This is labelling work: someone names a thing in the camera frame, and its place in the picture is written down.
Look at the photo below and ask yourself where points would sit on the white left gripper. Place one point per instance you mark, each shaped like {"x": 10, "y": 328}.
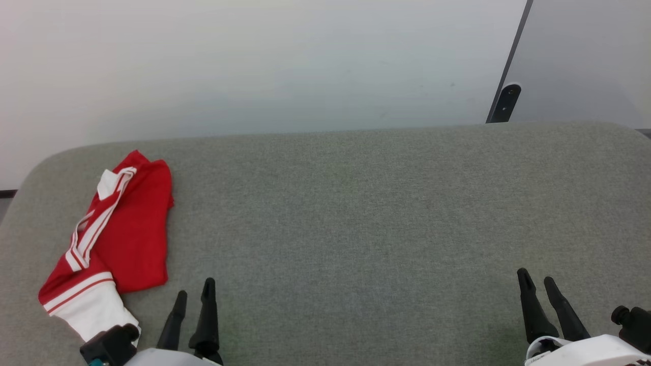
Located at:
{"x": 168, "y": 358}

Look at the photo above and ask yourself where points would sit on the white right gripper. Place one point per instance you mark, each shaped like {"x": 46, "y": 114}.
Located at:
{"x": 590, "y": 353}

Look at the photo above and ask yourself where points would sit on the red and white basketball jersey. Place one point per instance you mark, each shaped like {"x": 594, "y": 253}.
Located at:
{"x": 137, "y": 239}

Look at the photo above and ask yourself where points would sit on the grey fabric sofa cushion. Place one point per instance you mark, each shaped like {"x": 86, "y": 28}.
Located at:
{"x": 356, "y": 229}

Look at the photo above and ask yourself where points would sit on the black skirting strip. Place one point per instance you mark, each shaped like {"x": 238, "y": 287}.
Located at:
{"x": 7, "y": 193}

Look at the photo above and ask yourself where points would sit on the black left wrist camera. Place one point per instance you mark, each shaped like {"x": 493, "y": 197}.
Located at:
{"x": 113, "y": 343}

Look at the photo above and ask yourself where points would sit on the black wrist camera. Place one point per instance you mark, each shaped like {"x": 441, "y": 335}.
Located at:
{"x": 635, "y": 325}
{"x": 113, "y": 343}

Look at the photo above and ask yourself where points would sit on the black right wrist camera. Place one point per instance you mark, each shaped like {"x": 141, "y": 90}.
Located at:
{"x": 635, "y": 325}

